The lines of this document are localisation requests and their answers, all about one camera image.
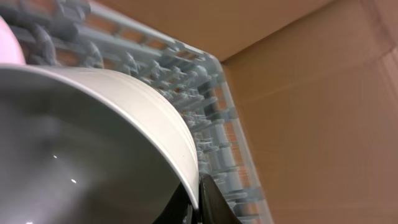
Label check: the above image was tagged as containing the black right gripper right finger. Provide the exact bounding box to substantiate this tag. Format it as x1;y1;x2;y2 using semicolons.
199;174;241;224

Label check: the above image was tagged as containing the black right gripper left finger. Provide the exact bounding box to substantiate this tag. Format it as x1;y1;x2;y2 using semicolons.
153;184;194;224

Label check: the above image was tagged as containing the pink bowl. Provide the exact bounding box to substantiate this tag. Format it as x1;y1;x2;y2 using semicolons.
0;17;25;65

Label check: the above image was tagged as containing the brown cardboard wall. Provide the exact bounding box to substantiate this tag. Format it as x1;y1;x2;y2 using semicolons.
106;0;397;223

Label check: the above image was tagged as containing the grey dishwasher rack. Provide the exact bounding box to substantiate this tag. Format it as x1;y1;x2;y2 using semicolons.
1;1;273;223

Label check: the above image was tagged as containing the light green bowl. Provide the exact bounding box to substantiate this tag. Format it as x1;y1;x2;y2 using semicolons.
1;65;199;223

